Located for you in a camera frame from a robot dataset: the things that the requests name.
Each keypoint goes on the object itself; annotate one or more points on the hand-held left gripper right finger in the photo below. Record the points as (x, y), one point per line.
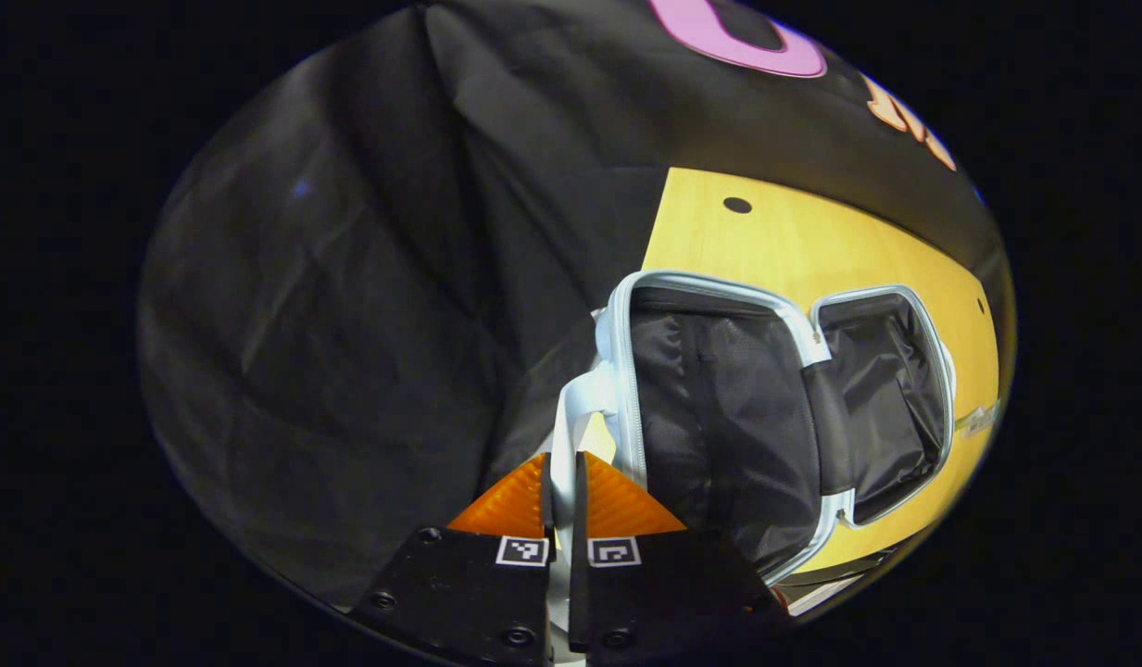
(663, 593)

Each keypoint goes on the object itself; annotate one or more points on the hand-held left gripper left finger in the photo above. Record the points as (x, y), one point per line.
(478, 593)

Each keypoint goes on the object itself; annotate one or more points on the small pale blue suitcase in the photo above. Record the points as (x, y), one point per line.
(719, 417)

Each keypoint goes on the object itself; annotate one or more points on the white tube with green label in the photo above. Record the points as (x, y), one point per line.
(978, 420)

